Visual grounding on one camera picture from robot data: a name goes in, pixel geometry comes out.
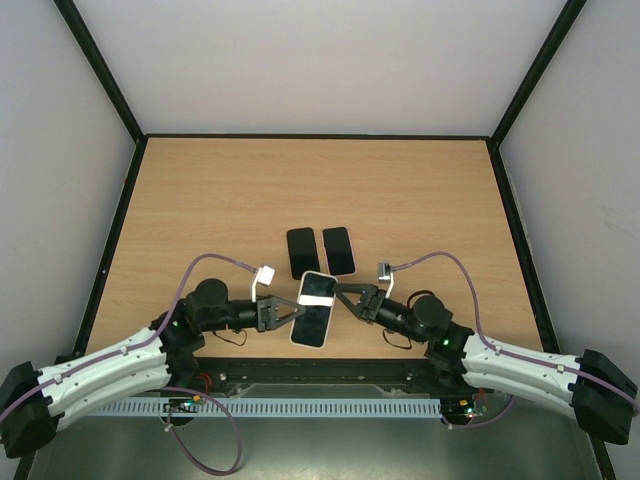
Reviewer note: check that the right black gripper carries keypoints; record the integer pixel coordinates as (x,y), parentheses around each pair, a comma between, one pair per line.
(371,303)

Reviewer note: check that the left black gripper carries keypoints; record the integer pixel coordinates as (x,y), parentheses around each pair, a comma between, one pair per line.
(267,313)

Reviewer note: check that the black phone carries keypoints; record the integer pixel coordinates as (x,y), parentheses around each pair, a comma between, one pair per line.
(314,320)
(339,251)

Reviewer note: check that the clear phone case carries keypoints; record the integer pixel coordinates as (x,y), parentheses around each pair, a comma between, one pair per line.
(314,310)

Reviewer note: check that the pink phone case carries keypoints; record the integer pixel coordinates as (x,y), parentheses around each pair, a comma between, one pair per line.
(341,251)

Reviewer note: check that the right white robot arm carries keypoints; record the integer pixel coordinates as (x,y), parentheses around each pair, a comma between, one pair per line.
(588,388)

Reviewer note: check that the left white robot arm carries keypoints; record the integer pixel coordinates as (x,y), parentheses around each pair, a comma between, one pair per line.
(36,404)

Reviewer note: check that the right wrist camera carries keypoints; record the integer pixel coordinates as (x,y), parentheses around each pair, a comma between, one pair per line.
(385,273)

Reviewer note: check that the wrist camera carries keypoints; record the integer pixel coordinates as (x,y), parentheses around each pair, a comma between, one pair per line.
(263,276)
(385,273)

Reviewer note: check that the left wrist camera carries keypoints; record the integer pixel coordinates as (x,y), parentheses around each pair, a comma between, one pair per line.
(263,276)

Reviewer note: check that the black front rail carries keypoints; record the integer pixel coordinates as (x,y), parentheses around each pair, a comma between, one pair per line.
(410,376)

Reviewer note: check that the slotted cable duct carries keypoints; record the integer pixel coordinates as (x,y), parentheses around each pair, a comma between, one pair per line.
(274,408)

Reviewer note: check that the black enclosure frame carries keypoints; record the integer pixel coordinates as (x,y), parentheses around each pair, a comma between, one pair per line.
(561,27)

